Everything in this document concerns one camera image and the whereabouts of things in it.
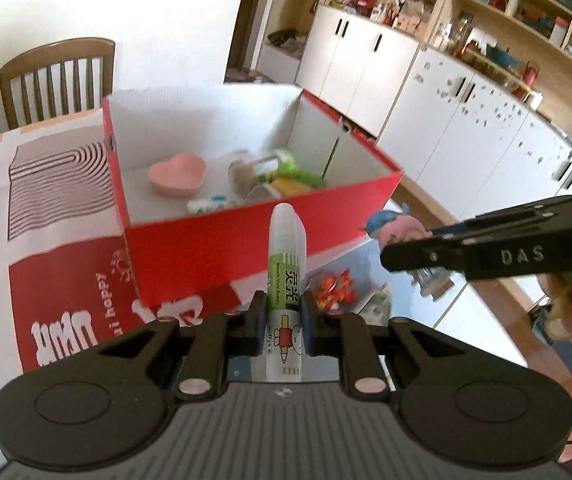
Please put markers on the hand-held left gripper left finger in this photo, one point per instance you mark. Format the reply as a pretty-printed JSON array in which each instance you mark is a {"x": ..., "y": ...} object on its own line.
[{"x": 260, "y": 325}]

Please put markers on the white cup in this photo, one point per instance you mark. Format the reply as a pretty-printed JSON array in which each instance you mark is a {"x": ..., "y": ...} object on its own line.
[{"x": 535, "y": 100}]

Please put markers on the long white cabinet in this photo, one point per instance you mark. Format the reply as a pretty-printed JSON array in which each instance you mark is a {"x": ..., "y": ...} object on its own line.
[{"x": 491, "y": 135}]

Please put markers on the white two-door cabinet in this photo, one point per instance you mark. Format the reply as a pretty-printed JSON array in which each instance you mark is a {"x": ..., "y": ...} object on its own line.
[{"x": 356, "y": 70}]

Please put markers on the red kettle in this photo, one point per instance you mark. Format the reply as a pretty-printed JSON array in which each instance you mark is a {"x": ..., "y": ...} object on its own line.
[{"x": 530, "y": 74}]

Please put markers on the pink heart-shaped dish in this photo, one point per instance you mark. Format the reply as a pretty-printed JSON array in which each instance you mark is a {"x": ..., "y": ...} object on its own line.
[{"x": 176, "y": 175}]

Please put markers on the brown door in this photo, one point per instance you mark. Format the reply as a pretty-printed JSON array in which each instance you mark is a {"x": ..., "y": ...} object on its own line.
[{"x": 246, "y": 20}]

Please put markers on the black item on shelf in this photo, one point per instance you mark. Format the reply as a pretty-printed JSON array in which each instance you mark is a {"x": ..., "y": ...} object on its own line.
[{"x": 286, "y": 37}]

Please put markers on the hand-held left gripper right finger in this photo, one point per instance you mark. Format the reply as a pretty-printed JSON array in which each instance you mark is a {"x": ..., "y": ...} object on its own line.
[{"x": 308, "y": 325}]

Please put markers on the yellow block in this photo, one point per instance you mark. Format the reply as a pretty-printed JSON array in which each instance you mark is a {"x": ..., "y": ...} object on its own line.
[{"x": 288, "y": 186}]

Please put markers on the wooden shelf unit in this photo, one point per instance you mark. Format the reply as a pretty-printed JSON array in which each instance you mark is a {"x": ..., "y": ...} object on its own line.
[{"x": 466, "y": 0}]

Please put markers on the orange toy packet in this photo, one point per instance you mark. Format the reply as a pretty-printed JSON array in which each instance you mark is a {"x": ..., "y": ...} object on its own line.
[{"x": 333, "y": 290}]

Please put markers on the blue pot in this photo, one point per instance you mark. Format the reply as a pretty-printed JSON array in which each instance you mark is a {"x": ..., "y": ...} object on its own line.
[{"x": 502, "y": 56}]

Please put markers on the brown cardboard roll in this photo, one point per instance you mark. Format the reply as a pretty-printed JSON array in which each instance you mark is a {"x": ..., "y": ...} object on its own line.
[{"x": 241, "y": 175}]

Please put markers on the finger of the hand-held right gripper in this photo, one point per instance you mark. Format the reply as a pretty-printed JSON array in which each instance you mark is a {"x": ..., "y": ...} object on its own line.
[
  {"x": 516, "y": 215},
  {"x": 416, "y": 256}
]

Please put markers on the white green glue bottle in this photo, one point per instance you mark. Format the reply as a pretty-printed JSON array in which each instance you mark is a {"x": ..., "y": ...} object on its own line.
[{"x": 287, "y": 240}]

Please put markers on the light blue printed table mat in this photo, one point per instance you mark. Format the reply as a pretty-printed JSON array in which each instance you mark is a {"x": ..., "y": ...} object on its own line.
[{"x": 416, "y": 320}]

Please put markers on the red white printed tablecloth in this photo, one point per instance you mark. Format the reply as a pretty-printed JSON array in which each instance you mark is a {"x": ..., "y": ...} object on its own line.
[{"x": 41, "y": 260}]

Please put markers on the wooden chair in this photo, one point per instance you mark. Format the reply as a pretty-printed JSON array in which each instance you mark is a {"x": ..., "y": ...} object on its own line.
[{"x": 56, "y": 85}]

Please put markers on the blue pink plush toy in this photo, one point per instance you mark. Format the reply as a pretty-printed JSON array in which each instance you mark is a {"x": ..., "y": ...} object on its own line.
[{"x": 396, "y": 227}]

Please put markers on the glass jar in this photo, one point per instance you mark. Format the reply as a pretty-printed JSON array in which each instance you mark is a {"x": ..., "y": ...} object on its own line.
[{"x": 462, "y": 30}]

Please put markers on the white printed tube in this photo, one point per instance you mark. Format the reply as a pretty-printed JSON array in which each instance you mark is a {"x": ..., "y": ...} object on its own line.
[{"x": 211, "y": 205}]

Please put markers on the green plastic toy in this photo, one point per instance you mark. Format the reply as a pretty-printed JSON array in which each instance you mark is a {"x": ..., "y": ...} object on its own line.
[{"x": 298, "y": 170}]

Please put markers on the red cardboard box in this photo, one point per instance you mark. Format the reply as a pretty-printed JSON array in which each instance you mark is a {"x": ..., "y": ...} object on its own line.
[{"x": 216, "y": 250}]

